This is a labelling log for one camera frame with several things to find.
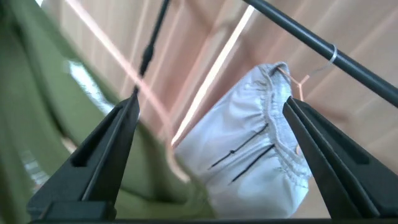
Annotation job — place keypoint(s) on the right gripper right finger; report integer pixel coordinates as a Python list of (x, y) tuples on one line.
[(351, 174)]

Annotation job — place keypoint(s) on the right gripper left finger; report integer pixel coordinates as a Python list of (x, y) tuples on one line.
[(87, 174)]

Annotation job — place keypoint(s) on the green garment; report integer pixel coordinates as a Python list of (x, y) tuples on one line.
[(31, 93)]

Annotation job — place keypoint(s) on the pink clothes hanger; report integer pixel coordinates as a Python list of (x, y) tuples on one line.
[(300, 85), (124, 67)]

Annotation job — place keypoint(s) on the pale grey shorts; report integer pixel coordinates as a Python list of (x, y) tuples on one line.
[(242, 130)]

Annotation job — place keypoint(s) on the black clothes rack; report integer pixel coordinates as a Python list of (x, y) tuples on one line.
[(311, 39)]

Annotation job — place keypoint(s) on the beige curtain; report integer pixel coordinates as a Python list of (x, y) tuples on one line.
[(342, 25)]

